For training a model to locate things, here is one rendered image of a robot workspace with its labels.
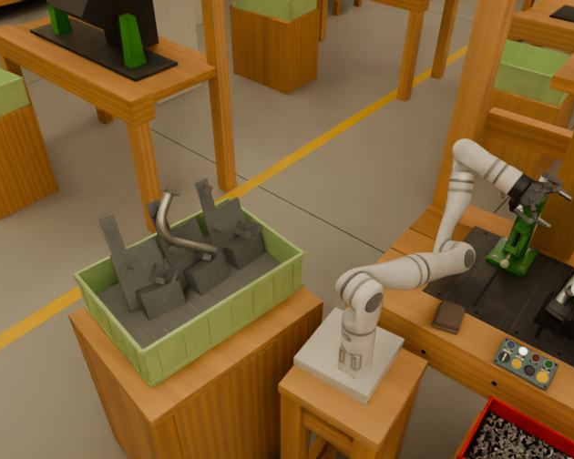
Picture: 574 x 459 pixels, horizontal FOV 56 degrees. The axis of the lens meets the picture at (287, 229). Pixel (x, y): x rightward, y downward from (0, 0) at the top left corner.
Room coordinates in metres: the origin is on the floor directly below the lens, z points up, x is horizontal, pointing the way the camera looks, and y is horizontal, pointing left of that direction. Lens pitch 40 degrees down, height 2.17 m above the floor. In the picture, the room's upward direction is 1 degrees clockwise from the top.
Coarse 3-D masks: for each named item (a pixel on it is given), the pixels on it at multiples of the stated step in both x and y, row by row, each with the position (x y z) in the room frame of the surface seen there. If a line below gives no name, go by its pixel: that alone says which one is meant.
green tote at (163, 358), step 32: (288, 256) 1.36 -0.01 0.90; (96, 288) 1.23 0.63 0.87; (256, 288) 1.18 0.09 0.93; (288, 288) 1.27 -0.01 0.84; (96, 320) 1.14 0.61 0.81; (192, 320) 1.02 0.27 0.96; (224, 320) 1.09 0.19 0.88; (128, 352) 0.99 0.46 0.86; (160, 352) 0.94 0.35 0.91; (192, 352) 1.01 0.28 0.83
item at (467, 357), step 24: (384, 312) 1.13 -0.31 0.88; (408, 312) 1.11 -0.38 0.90; (432, 312) 1.11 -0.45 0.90; (408, 336) 1.08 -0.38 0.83; (432, 336) 1.03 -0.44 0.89; (456, 336) 1.02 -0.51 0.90; (480, 336) 1.02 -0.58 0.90; (504, 336) 1.03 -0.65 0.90; (432, 360) 1.02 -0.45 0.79; (456, 360) 0.98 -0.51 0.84; (480, 360) 0.94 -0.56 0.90; (552, 360) 0.94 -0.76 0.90; (480, 384) 0.93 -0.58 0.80; (504, 384) 0.89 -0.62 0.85; (528, 384) 0.86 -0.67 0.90; (552, 384) 0.86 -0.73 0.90; (528, 408) 0.84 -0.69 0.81; (552, 408) 0.81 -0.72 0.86
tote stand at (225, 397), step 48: (96, 336) 1.10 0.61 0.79; (240, 336) 1.10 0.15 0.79; (288, 336) 1.15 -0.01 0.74; (96, 384) 1.16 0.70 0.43; (144, 384) 0.92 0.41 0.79; (192, 384) 0.92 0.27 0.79; (240, 384) 1.01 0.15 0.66; (144, 432) 0.86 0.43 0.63; (192, 432) 0.88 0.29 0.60; (240, 432) 1.00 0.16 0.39
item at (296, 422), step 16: (288, 400) 0.87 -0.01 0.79; (288, 416) 0.87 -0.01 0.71; (304, 416) 0.86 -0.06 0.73; (400, 416) 0.92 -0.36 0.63; (288, 432) 0.87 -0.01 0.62; (304, 432) 0.88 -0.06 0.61; (320, 432) 0.83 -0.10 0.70; (336, 432) 0.80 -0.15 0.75; (400, 432) 0.91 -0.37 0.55; (288, 448) 0.87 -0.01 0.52; (304, 448) 0.88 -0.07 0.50; (320, 448) 1.02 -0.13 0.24; (336, 448) 1.05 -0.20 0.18; (352, 448) 0.75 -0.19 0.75; (368, 448) 0.73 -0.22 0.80; (384, 448) 0.93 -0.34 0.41; (400, 448) 0.95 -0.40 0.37
